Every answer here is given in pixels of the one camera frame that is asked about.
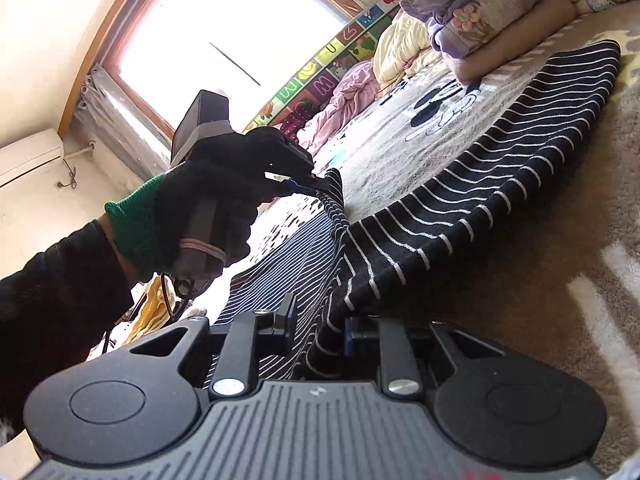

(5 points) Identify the black white striped garment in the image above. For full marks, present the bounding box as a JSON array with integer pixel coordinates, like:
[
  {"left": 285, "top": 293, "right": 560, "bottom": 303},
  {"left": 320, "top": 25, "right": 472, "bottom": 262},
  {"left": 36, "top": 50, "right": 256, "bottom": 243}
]
[{"left": 216, "top": 39, "right": 620, "bottom": 380}]

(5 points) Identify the black sleeved left forearm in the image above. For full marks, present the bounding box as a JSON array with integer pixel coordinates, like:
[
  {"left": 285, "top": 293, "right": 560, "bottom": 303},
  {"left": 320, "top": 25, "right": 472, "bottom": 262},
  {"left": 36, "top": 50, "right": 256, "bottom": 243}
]
[{"left": 1, "top": 216, "right": 137, "bottom": 439}]

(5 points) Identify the folded purple flower blanket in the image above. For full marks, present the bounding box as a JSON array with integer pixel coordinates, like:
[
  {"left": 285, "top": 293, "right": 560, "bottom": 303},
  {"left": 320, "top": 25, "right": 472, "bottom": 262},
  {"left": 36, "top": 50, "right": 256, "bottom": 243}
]
[{"left": 400, "top": 0, "right": 539, "bottom": 58}]

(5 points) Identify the grey window curtain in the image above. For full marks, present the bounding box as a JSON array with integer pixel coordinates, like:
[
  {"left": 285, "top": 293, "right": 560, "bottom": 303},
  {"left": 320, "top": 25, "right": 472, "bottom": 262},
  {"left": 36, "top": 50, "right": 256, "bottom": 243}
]
[{"left": 74, "top": 64, "right": 170, "bottom": 181}]

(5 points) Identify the cream quilted duvet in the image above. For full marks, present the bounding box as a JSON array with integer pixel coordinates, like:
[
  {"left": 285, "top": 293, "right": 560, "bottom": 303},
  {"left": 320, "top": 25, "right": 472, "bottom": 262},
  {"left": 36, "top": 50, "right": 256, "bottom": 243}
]
[{"left": 372, "top": 10, "right": 442, "bottom": 98}]

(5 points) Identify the wooden framed window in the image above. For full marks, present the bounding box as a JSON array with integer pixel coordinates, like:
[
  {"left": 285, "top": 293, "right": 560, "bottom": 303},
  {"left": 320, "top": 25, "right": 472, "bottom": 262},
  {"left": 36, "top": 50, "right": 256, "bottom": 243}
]
[{"left": 100, "top": 0, "right": 363, "bottom": 136}]

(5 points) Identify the grey cream spotted blanket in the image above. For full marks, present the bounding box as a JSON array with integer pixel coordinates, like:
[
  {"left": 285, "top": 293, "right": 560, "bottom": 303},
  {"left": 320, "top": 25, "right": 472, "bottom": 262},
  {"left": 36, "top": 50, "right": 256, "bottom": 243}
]
[{"left": 195, "top": 2, "right": 639, "bottom": 472}]

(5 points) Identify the brown pillow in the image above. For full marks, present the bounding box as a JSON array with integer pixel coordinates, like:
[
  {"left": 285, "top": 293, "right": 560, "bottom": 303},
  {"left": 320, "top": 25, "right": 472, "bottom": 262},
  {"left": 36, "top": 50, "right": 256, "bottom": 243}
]
[{"left": 442, "top": 0, "right": 577, "bottom": 84}]

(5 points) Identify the black gloved left hand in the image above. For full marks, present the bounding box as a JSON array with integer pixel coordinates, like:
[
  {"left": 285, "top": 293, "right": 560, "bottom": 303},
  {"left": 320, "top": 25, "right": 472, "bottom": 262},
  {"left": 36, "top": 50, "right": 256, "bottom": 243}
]
[{"left": 99, "top": 127, "right": 314, "bottom": 285}]

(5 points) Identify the pink crumpled garment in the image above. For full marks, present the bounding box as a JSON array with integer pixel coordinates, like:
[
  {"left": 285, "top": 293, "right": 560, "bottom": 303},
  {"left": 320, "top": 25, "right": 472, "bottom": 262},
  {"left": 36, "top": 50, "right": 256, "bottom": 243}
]
[{"left": 297, "top": 60, "right": 380, "bottom": 156}]

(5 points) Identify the colourful alphabet play mat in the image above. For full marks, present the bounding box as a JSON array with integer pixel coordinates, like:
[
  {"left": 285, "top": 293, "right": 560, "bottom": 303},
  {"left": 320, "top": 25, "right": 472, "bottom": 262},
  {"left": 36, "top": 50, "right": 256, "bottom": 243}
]
[{"left": 243, "top": 0, "right": 401, "bottom": 133}]

